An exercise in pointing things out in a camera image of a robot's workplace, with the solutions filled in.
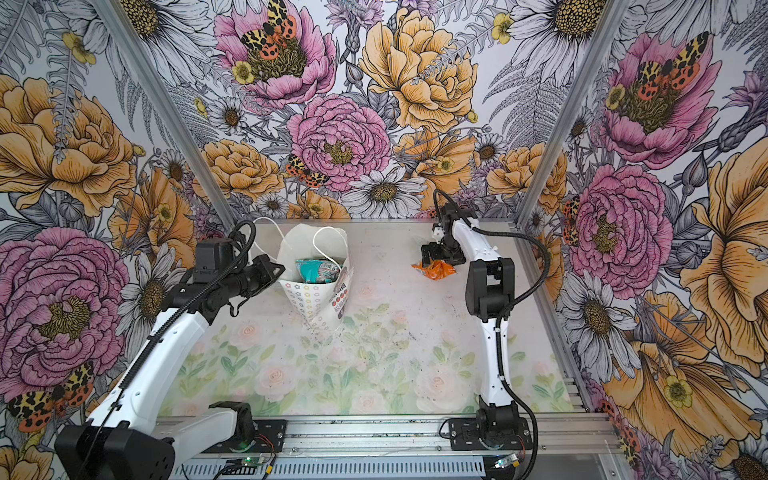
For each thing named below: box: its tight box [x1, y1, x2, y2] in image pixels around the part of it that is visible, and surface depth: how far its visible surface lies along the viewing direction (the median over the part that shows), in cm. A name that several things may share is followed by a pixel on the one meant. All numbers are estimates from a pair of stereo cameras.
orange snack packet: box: [411, 260, 457, 280], surface depth 103 cm
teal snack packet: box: [295, 259, 340, 283], surface depth 82 cm
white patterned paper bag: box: [279, 223, 355, 328], surface depth 84 cm
